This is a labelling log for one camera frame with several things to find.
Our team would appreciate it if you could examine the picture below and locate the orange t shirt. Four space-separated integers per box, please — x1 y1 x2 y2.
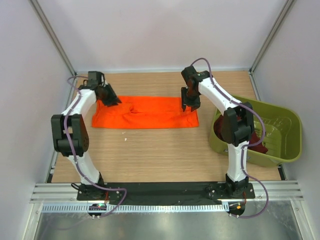
91 96 199 129

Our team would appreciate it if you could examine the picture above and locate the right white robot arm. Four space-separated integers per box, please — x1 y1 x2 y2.
181 65 254 197

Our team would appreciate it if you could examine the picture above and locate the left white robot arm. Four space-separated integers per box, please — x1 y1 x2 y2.
50 71 122 192

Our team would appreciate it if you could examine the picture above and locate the maroon t shirt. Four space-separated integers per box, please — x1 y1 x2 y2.
213 115 268 154

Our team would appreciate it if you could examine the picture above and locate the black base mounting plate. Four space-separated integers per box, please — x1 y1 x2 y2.
71 181 255 206

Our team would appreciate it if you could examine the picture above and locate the olive green plastic basket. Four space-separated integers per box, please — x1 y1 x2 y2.
208 94 303 168

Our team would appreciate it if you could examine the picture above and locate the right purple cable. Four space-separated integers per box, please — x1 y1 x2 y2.
191 57 270 220

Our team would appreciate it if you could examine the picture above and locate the purple cable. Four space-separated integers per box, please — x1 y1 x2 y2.
63 76 128 218
191 57 270 220

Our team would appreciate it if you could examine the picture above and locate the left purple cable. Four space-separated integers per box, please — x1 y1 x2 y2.
63 76 128 218

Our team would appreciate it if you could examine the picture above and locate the left aluminium corner post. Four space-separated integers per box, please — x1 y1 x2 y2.
28 0 77 76

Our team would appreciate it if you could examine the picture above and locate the aluminium corner post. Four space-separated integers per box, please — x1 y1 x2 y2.
249 0 296 76
28 0 77 76

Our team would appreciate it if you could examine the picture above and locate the slotted cable duct rail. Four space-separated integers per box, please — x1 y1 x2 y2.
41 202 229 214

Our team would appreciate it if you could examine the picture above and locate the aluminium frame rail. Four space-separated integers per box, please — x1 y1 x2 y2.
30 180 303 206

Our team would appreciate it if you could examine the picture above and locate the right aluminium corner post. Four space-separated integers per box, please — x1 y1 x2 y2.
249 0 296 76

